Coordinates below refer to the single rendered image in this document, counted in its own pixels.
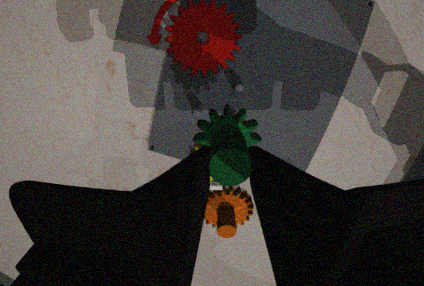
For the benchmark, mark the green gear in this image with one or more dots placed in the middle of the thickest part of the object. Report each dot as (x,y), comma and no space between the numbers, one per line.
(229,138)

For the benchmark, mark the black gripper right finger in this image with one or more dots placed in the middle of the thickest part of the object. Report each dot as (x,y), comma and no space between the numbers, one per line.
(312,228)

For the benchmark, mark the red curved arrow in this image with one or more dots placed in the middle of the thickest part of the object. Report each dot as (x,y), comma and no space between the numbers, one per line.
(155,35)

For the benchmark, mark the yellow gear with black stripe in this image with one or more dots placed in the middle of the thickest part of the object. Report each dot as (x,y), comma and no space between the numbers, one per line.
(197,146)

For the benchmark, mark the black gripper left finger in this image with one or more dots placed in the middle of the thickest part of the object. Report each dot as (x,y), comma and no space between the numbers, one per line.
(157,225)

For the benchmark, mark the orange gear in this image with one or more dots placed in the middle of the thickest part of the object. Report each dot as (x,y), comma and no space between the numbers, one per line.
(226,208)

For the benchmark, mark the white curved arrow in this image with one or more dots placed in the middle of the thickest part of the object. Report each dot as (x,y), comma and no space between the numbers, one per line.
(215,188)

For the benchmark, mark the red gear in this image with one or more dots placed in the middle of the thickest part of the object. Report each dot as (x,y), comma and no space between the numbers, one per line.
(212,52)

